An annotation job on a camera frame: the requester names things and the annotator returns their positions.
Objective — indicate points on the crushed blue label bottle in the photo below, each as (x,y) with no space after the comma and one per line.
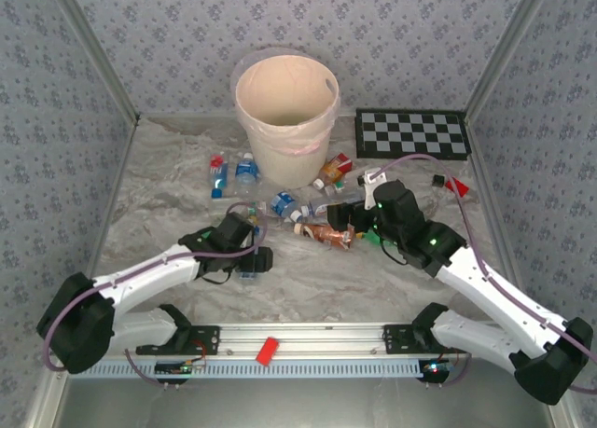
(247,275)

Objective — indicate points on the clear bottle green cap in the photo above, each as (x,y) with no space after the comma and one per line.
(254,209)
(339,184)

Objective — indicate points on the Fiji water bottle blue cap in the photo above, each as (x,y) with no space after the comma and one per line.
(219,176)

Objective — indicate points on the Pocari Sweat plastic bottle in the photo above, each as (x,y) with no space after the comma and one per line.
(246,171)

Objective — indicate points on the brown label plastic bottle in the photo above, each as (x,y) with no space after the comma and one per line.
(326,236)

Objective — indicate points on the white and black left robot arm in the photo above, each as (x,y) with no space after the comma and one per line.
(149,274)

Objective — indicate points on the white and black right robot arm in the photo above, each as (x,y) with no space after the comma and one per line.
(490,283)

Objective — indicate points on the cream plastic bin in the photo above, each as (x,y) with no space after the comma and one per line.
(289,171)

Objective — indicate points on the clear plastic bin liner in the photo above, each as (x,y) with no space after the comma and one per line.
(303,148)

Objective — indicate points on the black toy brick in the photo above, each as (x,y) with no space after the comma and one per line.
(437,181)

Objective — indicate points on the red toy brick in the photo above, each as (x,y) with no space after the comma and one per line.
(457,188)

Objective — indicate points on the black and grey checkerboard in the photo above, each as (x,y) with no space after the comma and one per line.
(412,134)

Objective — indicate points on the red plastic block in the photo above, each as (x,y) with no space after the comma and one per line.
(267,351)

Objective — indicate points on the grey metal shelf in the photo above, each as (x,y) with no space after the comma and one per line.
(303,404)

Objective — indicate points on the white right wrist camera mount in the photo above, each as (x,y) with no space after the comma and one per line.
(370,190)

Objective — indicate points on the aluminium side rail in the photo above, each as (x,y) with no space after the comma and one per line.
(483,167)
(120,167)

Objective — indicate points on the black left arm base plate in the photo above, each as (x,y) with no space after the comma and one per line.
(210,341)

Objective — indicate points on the aluminium mounting rail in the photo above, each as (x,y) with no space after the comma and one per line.
(303,337)

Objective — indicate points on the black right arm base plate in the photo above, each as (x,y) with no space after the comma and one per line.
(396,339)

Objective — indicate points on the aluminium frame post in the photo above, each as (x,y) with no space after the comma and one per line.
(506,50)
(99,50)

